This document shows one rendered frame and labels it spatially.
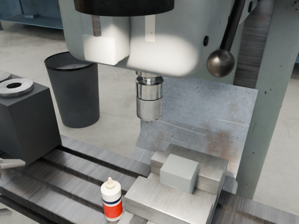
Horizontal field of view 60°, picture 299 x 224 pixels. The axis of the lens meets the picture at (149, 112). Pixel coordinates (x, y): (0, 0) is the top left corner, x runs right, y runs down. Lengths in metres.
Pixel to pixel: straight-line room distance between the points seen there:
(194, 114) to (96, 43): 0.56
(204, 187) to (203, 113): 0.31
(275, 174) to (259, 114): 1.46
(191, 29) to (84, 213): 0.47
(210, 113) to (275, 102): 0.18
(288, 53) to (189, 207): 0.47
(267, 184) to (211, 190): 1.60
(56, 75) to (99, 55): 2.06
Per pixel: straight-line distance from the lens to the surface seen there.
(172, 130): 0.83
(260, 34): 0.74
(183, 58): 0.30
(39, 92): 0.72
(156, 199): 0.49
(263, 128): 0.85
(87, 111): 2.51
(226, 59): 0.28
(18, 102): 0.69
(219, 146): 0.80
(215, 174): 0.55
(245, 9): 0.47
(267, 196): 2.07
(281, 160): 2.41
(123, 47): 0.30
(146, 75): 0.40
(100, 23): 0.29
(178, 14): 0.29
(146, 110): 0.43
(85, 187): 0.68
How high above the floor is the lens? 1.45
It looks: 31 degrees down
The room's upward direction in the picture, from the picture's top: straight up
